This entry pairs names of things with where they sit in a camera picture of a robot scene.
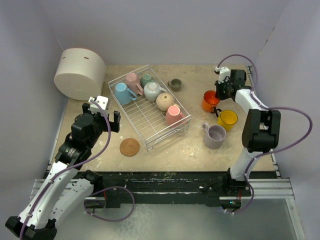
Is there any pale grey white mug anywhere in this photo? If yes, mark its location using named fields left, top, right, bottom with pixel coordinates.
left=143, top=81, right=168, bottom=102

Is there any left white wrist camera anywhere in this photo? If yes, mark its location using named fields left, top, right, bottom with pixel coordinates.
left=88, top=95, right=109, bottom=114

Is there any sage green cup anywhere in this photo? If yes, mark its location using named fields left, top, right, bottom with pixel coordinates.
left=140, top=73, right=155, bottom=88

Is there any orange cup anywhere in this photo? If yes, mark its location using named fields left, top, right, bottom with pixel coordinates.
left=201, top=90, right=220, bottom=113

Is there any coral pink mug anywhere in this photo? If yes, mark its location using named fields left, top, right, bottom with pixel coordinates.
left=165, top=104, right=185, bottom=128

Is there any large white cylindrical container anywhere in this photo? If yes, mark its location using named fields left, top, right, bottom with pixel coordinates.
left=53, top=48, right=106, bottom=101

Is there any round woven cork coaster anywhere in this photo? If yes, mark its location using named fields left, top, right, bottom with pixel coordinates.
left=119, top=138, right=140, bottom=157

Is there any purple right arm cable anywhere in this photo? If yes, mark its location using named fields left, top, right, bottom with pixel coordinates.
left=216, top=54, right=313, bottom=216

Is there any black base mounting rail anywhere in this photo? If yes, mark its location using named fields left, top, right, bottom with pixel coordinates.
left=96, top=171, right=252, bottom=208

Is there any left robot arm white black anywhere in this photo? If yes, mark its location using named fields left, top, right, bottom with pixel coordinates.
left=5, top=99, right=121, bottom=240

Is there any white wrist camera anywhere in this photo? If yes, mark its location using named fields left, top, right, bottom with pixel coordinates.
left=214, top=66, right=231, bottom=84
left=88, top=95, right=109, bottom=114

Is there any beige round mug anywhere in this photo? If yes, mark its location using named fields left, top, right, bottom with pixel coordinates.
left=156, top=92, right=175, bottom=112

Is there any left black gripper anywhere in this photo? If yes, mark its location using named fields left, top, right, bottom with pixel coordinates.
left=82, top=103, right=120, bottom=149

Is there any lilac mug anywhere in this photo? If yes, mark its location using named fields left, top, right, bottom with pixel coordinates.
left=202, top=122, right=227, bottom=149

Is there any light blue mug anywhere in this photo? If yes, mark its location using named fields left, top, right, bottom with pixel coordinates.
left=115, top=82, right=137, bottom=105

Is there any yellow cup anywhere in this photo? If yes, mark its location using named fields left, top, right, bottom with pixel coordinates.
left=214, top=108, right=238, bottom=132

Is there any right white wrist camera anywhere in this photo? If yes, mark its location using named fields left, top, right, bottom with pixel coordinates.
left=214, top=66, right=231, bottom=84

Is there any olive green small cup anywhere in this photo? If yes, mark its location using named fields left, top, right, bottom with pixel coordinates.
left=167, top=78, right=182, bottom=92

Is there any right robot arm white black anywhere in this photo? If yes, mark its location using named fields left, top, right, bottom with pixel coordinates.
left=214, top=67, right=281, bottom=196

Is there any aluminium frame rail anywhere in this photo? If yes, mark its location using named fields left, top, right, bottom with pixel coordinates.
left=246, top=65, right=306, bottom=240

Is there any light pink mug white inside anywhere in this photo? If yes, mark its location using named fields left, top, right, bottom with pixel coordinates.
left=125, top=72, right=144, bottom=96

